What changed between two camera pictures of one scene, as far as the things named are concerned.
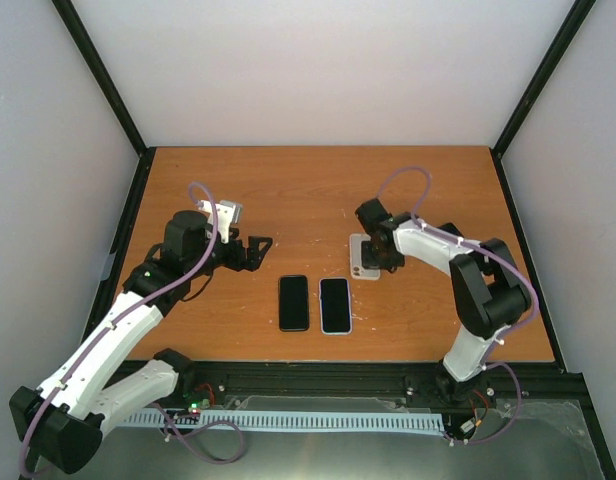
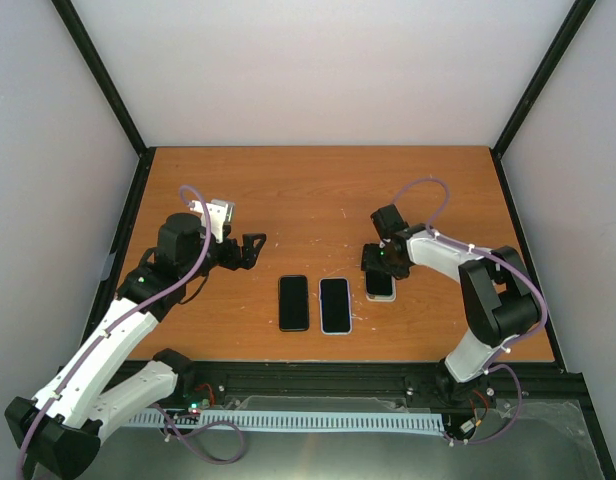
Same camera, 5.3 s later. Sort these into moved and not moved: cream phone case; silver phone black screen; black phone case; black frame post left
Moved: cream phone case
Not moved: black phone case; black frame post left; silver phone black screen
